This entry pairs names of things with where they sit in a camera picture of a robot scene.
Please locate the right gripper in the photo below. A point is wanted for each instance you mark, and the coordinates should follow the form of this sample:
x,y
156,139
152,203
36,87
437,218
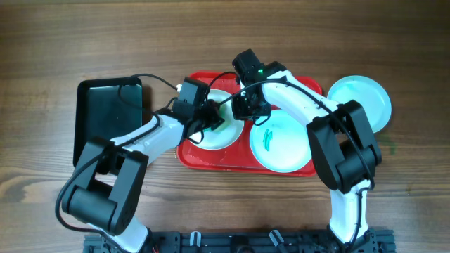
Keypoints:
x,y
239,114

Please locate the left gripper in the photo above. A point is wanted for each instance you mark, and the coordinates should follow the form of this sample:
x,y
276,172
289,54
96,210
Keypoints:
x,y
214,117

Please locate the white round plate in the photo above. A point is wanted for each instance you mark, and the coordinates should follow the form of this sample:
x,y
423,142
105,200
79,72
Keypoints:
x,y
225,135

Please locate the light blue plate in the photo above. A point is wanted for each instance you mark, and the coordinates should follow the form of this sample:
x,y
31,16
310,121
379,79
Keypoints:
x,y
281,143
369,94

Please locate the red plastic tray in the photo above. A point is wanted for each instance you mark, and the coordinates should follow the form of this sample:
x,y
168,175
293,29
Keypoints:
x,y
238,156

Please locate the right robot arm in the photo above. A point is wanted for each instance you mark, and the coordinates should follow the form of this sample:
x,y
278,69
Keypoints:
x,y
344,150

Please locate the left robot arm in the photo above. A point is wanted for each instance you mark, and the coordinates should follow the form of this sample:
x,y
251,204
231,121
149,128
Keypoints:
x,y
104,189

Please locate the black water tray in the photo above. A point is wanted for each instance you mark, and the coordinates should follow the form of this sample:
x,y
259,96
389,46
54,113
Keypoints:
x,y
106,108

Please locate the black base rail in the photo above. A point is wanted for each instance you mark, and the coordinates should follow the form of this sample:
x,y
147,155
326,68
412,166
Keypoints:
x,y
296,242

